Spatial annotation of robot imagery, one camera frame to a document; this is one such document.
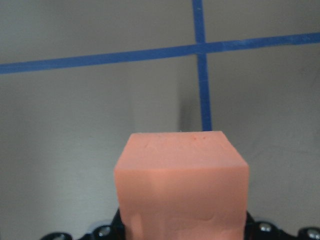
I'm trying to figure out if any orange foam cube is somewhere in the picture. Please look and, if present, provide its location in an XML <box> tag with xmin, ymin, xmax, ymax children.
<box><xmin>114</xmin><ymin>131</ymin><xmax>250</xmax><ymax>240</ymax></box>

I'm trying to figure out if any brown paper mat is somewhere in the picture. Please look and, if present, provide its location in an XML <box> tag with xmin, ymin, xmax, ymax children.
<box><xmin>0</xmin><ymin>0</ymin><xmax>320</xmax><ymax>240</ymax></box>

